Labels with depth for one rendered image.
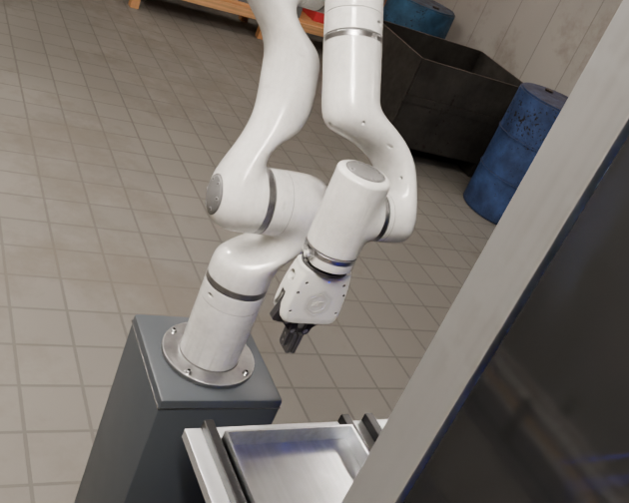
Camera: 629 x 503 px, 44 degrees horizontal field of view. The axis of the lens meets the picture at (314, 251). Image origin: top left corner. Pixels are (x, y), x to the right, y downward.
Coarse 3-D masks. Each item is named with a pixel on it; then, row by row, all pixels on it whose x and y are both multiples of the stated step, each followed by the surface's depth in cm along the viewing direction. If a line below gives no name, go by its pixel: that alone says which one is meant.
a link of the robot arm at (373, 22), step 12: (324, 0) 117; (336, 0) 114; (348, 0) 113; (360, 0) 113; (372, 0) 114; (324, 12) 117; (336, 12) 114; (348, 12) 113; (360, 12) 113; (372, 12) 114; (324, 24) 116; (336, 24) 113; (348, 24) 113; (360, 24) 113; (372, 24) 114
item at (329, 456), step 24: (240, 432) 131; (264, 432) 133; (288, 432) 136; (312, 432) 139; (336, 432) 142; (240, 456) 130; (264, 456) 132; (288, 456) 134; (312, 456) 137; (336, 456) 139; (360, 456) 139; (240, 480) 123; (264, 480) 128; (288, 480) 130; (312, 480) 132; (336, 480) 134
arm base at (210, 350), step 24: (192, 312) 147; (216, 312) 141; (240, 312) 141; (168, 336) 152; (192, 336) 146; (216, 336) 144; (240, 336) 145; (168, 360) 146; (192, 360) 147; (216, 360) 146; (240, 360) 154; (216, 384) 145; (240, 384) 149
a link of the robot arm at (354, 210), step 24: (336, 168) 110; (360, 168) 111; (336, 192) 110; (360, 192) 108; (384, 192) 109; (336, 216) 110; (360, 216) 110; (384, 216) 113; (312, 240) 114; (336, 240) 112; (360, 240) 113
